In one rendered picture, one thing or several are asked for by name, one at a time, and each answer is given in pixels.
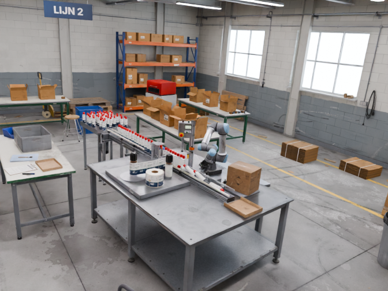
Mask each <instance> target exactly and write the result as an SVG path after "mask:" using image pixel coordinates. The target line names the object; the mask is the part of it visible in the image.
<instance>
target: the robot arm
mask: <svg viewBox="0 0 388 291"><path fill-rule="evenodd" d="M214 132H218V134H219V151H218V152H217V149H218V146H217V145H216V144H213V145H208V143H209V141H210V138H211V136H212V134H213V133H214ZM228 133H229V124H226V123H221V122H213V123H212V124H210V125H209V126H208V128H207V132H206V134H205V136H204V139H203V141H202V143H201V144H198V147H197V149H198V150H199V151H207V152H208V153H207V156H206V157H205V159H204V160H203V161H202V162H200V163H201V164H199V165H200V167H201V168H199V170H201V171H200V172H204V171H206V170H216V169H217V166H216V162H221V163H226V161H227V158H228V154H227V152H226V135H227V134H228Z"/></svg>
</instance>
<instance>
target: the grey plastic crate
mask: <svg viewBox="0 0 388 291"><path fill-rule="evenodd" d="M24 129H31V130H27V131H23V130H24ZM13 134H14V141H15V142H16V144H17V145H18V147H19V148H20V150H21V151H22V152H32V151H41V150H49V149H52V142H51V133H50V132H48V131H47V130H46V129H45V128H44V127H43V126H41V125H31V126H18V127H13Z"/></svg>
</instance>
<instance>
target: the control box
mask: <svg viewBox="0 0 388 291"><path fill-rule="evenodd" d="M185 125H192V123H191V122H190V123H188V122H187V121H184V123H182V121H179V122H178V137H179V138H192V133H184V130H191V131H192V129H185ZM180 134H183V137H180Z"/></svg>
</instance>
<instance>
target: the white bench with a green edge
mask: <svg viewBox="0 0 388 291"><path fill-rule="evenodd" d="M51 142H52V149H49V150H41V151H32V152H22V151H21V150H20V148H19V147H18V145H17V144H16V142H15V141H14V139H11V138H8V137H5V136H4V135H0V167H1V176H2V182H3V184H5V182H6V181H7V184H10V183H11V184H10V185H11V188H12V198H13V208H14V217H15V223H16V225H15V227H16V233H17V239H18V240H20V239H22V234H21V227H24V226H29V225H34V224H37V223H42V222H47V221H52V220H55V219H59V218H64V217H68V216H69V221H70V226H71V227H72V226H74V208H73V186H72V173H75V172H76V171H75V169H74V168H73V166H72V165H71V164H70V163H69V161H68V160H67V159H66V158H65V156H64V155H63V154H62V152H61V151H60V150H59V149H58V147H57V146H56V145H55V144H54V142H53V141H52V140H51ZM22 154H39V156H38V161H39V160H42V159H49V158H55V159H56V160H57V161H58V162H59V163H60V164H61V165H62V167H63V169H57V170H51V171H46V172H42V170H41V169H40V168H39V167H38V166H37V165H36V163H35V161H23V162H10V159H11V157H12V155H22ZM28 164H32V165H33V164H34V165H35V167H36V168H37V169H38V170H33V171H28V172H25V173H35V174H34V175H33V174H22V173H20V174H15V175H11V176H10V175H9V174H8V173H7V172H5V171H4V168H10V167H16V166H22V165H28ZM64 177H67V182H68V202H69V212H68V213H65V214H60V215H55V216H52V217H46V215H45V212H44V210H43V208H42V205H41V203H40V201H39V199H38V197H37V195H36V192H35V190H34V188H33V186H32V183H33V182H40V181H47V180H53V179H58V178H64ZM5 178H6V179H5ZM22 184H29V186H30V188H31V191H32V193H33V195H34V197H35V200H36V202H37V204H38V206H39V209H40V212H41V213H42V215H43V218H42V219H37V220H34V221H29V222H24V223H20V213H19V207H18V197H17V187H16V185H22Z"/></svg>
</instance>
